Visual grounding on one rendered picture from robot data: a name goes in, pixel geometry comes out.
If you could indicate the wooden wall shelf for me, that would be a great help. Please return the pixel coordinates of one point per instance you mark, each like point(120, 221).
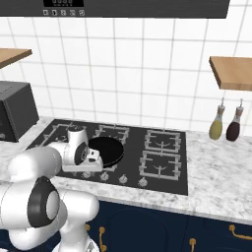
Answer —
point(233, 72)
point(11, 55)

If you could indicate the navy drawer front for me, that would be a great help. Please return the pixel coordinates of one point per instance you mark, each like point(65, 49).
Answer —
point(226, 244)

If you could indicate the yellow oil bottle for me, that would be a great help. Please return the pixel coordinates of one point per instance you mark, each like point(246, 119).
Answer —
point(216, 126)

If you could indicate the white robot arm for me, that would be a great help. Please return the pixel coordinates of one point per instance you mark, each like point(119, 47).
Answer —
point(31, 164)

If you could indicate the navy cupboard door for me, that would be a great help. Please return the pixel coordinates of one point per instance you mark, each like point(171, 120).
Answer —
point(194, 226)
point(141, 229)

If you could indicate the dark vinegar bottle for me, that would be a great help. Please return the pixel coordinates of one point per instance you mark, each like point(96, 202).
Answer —
point(233, 128)

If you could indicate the black hob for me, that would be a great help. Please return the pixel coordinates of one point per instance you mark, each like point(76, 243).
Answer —
point(131, 154)

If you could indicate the dark range hood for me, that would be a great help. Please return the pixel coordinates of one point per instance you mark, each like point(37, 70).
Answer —
point(147, 8)

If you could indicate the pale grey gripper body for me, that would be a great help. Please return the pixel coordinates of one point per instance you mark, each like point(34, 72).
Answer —
point(82, 167)

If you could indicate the silver hob knob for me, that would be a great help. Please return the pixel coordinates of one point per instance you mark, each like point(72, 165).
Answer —
point(86, 174)
point(123, 178)
point(143, 181)
point(105, 176)

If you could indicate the black toaster oven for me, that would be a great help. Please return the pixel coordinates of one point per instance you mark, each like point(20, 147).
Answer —
point(16, 110)

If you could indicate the black frying pan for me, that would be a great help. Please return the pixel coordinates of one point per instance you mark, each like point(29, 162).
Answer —
point(108, 151)

